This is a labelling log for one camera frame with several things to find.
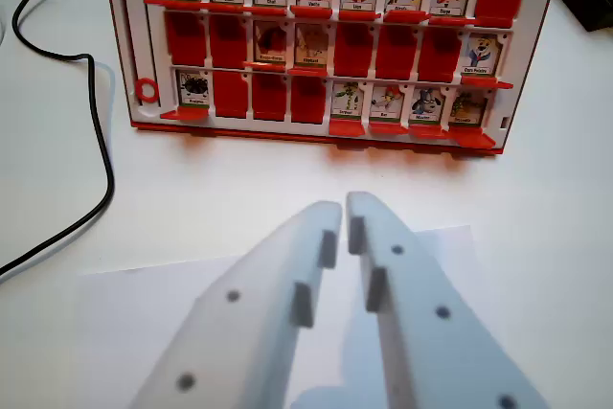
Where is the white paper sheet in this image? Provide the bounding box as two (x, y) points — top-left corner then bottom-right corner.
(78, 224), (474, 409)

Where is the black cable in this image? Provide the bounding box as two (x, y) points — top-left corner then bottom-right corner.
(0, 0), (116, 277)

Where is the red and white game board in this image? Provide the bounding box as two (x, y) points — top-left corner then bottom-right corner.
(101, 0), (564, 157)

